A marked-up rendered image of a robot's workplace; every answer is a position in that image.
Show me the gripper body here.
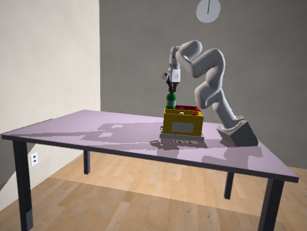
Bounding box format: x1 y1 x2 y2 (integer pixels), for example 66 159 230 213
167 68 180 83

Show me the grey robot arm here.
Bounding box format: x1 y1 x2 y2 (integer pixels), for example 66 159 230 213
169 40 244 131

